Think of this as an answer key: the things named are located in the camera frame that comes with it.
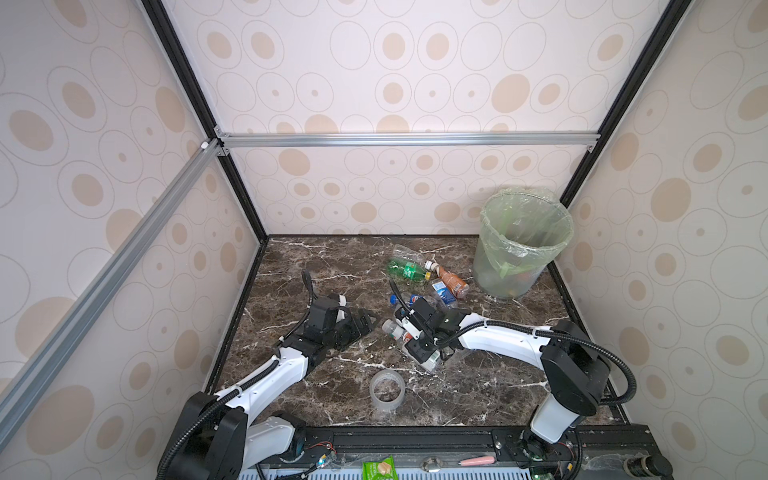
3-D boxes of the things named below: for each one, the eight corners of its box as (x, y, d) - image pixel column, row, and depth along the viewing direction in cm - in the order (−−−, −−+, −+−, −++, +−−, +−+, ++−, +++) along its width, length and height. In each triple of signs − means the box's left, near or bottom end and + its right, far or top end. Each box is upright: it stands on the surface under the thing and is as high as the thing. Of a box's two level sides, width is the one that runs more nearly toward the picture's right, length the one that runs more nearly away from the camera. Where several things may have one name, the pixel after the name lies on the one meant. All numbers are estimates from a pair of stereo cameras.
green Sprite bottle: (386, 278, 110) (386, 269, 105) (389, 264, 114) (389, 254, 110) (428, 284, 108) (430, 275, 104) (430, 269, 112) (432, 260, 108)
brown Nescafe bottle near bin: (459, 302, 102) (462, 294, 99) (422, 270, 111) (423, 262, 107) (468, 295, 104) (471, 287, 100) (430, 264, 113) (431, 255, 109)
